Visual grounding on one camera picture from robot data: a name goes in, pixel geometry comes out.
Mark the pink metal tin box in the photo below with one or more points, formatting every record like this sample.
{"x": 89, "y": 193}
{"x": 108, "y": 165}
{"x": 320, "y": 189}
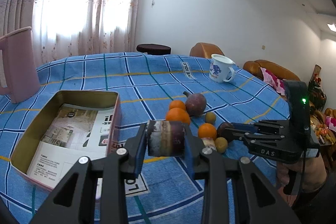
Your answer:
{"x": 26, "y": 148}

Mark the small orange behind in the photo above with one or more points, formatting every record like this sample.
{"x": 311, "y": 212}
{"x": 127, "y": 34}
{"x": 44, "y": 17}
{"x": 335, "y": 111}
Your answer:
{"x": 177, "y": 104}

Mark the printed paper leaflet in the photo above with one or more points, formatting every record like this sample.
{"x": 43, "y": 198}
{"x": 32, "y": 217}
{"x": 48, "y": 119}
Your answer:
{"x": 75, "y": 132}

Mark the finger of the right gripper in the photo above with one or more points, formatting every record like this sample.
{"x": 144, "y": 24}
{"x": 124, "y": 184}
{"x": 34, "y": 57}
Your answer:
{"x": 266, "y": 127}
{"x": 267, "y": 136}

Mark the right hand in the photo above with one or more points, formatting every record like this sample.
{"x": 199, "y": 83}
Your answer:
{"x": 313, "y": 173}

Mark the white blue floral mug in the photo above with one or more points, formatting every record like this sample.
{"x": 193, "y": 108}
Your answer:
{"x": 221, "y": 69}

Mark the dark mangosteen right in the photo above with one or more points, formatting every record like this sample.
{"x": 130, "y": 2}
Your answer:
{"x": 222, "y": 127}

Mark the pink plastic pitcher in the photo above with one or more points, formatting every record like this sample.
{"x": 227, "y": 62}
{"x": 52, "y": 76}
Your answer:
{"x": 19, "y": 66}

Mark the large orange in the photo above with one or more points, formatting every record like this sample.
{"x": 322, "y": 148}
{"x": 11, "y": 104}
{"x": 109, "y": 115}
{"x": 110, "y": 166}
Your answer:
{"x": 178, "y": 114}

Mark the ceiling light panel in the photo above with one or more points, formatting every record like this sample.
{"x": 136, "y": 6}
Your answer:
{"x": 332, "y": 27}

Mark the pink floral cushion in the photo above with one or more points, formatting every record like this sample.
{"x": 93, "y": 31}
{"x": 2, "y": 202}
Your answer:
{"x": 276, "y": 83}

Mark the green-yellow round fruit front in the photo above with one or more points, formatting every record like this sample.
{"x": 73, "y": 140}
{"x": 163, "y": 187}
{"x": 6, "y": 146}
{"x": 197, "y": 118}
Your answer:
{"x": 221, "y": 144}

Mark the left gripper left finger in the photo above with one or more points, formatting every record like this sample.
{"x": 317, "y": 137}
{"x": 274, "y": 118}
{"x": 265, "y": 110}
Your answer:
{"x": 73, "y": 199}

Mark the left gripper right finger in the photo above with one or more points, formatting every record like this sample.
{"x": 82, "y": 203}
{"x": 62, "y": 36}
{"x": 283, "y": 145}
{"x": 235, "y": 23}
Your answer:
{"x": 255, "y": 198}

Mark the brown leather sofa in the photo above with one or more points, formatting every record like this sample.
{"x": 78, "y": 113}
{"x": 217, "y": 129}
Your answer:
{"x": 253, "y": 67}

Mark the small green fruit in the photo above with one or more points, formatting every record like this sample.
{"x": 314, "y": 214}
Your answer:
{"x": 210, "y": 117}

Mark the floral sheer curtain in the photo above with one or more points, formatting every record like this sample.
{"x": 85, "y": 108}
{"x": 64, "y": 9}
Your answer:
{"x": 73, "y": 3}

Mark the dark round stool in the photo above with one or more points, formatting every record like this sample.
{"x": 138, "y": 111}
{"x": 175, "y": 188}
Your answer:
{"x": 153, "y": 49}

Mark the blue plaid tablecloth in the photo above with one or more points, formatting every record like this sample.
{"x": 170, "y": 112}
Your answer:
{"x": 146, "y": 84}

